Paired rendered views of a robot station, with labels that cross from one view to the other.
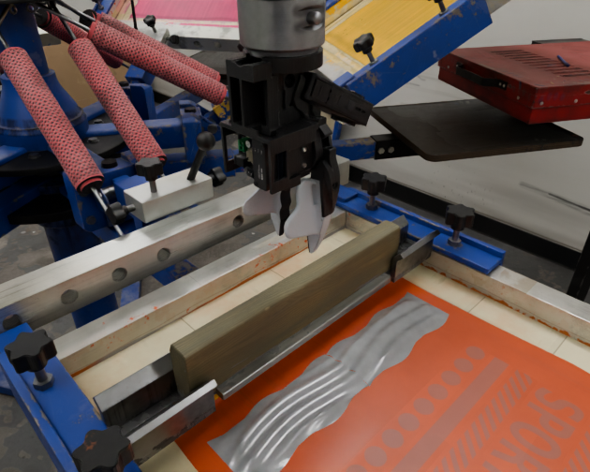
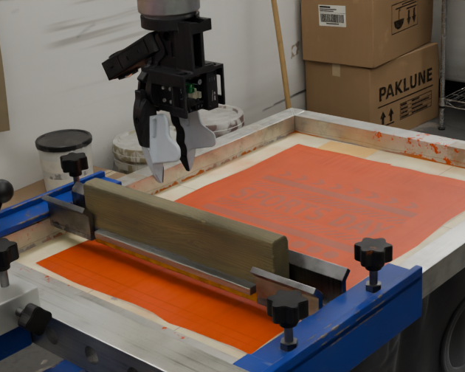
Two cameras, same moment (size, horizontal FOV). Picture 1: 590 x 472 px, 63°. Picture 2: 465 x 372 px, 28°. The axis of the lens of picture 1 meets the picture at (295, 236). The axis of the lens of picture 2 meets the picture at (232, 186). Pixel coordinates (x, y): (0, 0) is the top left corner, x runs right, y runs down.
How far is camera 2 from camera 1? 1.21 m
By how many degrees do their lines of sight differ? 80
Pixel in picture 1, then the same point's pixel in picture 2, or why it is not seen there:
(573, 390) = (230, 187)
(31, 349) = (294, 294)
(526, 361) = (204, 198)
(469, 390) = (235, 215)
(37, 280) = (167, 351)
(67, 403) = (307, 328)
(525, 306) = (150, 187)
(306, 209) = (198, 125)
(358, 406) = not seen: hidden behind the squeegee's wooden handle
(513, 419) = (257, 204)
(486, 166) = not seen: outside the picture
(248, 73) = (207, 24)
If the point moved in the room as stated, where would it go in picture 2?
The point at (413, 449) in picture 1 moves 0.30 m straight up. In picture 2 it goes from (289, 233) to (280, 33)
